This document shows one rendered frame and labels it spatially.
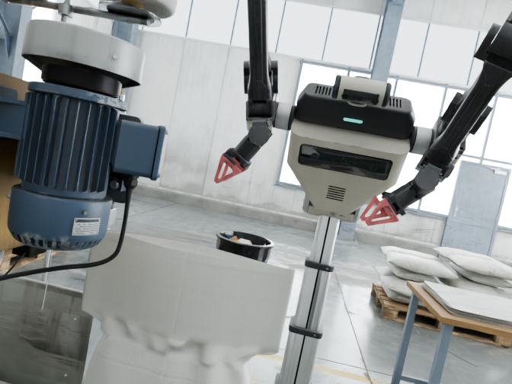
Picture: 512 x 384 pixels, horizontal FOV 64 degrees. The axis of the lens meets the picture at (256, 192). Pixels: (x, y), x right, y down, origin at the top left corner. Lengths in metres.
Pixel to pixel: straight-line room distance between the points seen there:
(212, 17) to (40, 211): 9.19
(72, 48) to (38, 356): 1.21
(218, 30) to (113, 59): 8.99
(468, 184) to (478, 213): 0.64
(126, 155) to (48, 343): 1.05
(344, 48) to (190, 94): 3.45
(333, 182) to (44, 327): 1.09
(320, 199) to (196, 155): 7.86
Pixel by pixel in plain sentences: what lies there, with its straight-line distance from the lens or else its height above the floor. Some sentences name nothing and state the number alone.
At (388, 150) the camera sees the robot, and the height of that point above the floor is 1.39.
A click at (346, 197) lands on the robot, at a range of 1.47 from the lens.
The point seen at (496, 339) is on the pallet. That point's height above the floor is 0.06.
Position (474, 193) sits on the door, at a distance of 9.60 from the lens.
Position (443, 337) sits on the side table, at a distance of 2.18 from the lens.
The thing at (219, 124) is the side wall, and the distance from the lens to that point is 9.19.
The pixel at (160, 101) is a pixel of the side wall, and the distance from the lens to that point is 9.61.
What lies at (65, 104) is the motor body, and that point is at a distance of 0.68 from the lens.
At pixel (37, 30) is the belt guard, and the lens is 0.70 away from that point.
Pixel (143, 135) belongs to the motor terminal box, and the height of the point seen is 1.28.
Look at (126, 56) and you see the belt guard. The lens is 0.68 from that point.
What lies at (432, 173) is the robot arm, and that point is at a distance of 1.11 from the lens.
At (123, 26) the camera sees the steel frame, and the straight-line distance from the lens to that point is 10.00.
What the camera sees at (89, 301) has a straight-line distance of 1.10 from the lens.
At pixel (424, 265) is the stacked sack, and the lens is 4.35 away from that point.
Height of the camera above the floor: 1.28
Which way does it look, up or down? 4 degrees down
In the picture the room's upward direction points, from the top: 11 degrees clockwise
